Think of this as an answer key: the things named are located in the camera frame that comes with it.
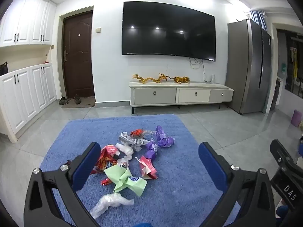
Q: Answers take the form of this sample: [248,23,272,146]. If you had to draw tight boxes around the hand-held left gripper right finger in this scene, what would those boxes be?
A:
[198,142,276,227]

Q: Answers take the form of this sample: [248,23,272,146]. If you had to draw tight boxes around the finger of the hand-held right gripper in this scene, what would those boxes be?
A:
[270,140,303,171]

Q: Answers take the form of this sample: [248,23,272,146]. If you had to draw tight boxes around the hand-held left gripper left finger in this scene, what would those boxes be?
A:
[24,142,102,227]

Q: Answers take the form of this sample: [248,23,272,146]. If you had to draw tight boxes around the red snack wrapper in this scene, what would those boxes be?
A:
[91,152,119,175]

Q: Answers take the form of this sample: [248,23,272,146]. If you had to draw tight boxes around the red and white wrapper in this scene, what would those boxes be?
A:
[101,145,119,158]

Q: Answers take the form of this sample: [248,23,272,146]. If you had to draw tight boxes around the small silver white wrapper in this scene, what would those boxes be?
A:
[117,158,130,171]

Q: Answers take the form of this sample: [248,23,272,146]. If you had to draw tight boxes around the clear plastic bag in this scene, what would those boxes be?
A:
[89,193,135,219]

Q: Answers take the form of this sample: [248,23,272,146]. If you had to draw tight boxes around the white tissue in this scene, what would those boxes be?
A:
[116,143,134,160]

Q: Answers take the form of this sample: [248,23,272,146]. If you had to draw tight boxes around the light green wrapper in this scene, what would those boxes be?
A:
[104,166,148,197]

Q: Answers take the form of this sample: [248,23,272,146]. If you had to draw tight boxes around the white black printed wrapper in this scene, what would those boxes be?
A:
[118,131,146,152]

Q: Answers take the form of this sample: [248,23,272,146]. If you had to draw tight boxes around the large purple wrapper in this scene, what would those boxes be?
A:
[155,125,176,147]

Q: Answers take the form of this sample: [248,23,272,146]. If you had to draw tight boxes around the pink wrapper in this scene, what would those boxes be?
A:
[135,155,158,179]

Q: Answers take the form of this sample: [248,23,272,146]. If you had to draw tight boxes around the small purple wrapper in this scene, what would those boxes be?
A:
[144,140,159,160]

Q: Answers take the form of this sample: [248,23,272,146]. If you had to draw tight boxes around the orange red clear wrapper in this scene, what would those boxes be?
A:
[130,129,155,139]

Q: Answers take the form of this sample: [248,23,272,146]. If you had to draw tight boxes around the blue fluffy blanket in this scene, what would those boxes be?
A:
[39,113,241,227]

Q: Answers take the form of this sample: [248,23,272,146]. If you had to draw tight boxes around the grey white television cabinet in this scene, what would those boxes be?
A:
[129,80,234,115]

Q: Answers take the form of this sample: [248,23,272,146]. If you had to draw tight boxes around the white base cabinets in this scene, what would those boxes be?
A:
[0,63,57,143]

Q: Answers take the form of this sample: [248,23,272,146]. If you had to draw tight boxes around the yellow hanging garment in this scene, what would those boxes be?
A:
[290,47,298,79]

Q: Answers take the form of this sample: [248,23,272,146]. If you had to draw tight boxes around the grey double door refrigerator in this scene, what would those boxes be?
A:
[224,19,272,115]

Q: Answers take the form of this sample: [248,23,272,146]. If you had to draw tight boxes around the short golden dragon figurine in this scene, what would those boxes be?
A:
[155,72,176,84]

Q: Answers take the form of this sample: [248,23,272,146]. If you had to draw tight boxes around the long golden dragon figurine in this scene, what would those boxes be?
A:
[132,74,159,85]

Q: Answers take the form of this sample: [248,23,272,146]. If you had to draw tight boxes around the dark brown entrance door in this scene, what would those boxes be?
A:
[62,11,95,99]

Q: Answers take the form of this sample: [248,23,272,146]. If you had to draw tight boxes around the blue curtain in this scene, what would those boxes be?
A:
[249,10,268,33]

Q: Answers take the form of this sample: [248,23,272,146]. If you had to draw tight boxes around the black wall television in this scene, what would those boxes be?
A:
[121,1,216,62]

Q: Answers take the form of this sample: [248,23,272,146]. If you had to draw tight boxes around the white wall cabinets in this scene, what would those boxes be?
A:
[0,0,57,48]

